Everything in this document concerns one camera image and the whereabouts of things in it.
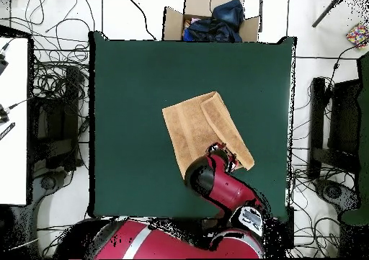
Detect blue denim jeans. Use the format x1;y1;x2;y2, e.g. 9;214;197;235
212;0;245;30

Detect grey metal bar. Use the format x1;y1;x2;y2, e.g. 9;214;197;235
311;0;345;28

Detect black metal stand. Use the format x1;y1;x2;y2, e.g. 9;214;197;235
308;76;363;180
31;66;84;171

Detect dark green table cloth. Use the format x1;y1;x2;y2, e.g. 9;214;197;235
88;31;298;222

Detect long black cable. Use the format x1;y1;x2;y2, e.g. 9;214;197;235
128;0;157;41

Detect open cardboard box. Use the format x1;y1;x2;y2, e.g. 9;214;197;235
162;0;262;43

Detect multicoloured patterned cloth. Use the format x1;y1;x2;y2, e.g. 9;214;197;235
345;22;369;50

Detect white side table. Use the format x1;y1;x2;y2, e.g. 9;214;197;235
0;36;30;206

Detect dark navy garment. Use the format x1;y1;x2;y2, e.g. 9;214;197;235
182;17;243;43

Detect tangled black floor cables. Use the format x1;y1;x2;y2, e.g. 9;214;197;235
288;147;361;258
28;49;90;105

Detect black power box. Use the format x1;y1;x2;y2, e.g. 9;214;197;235
277;206;295;249

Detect tan terry towel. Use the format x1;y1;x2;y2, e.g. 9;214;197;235
161;91;255;180

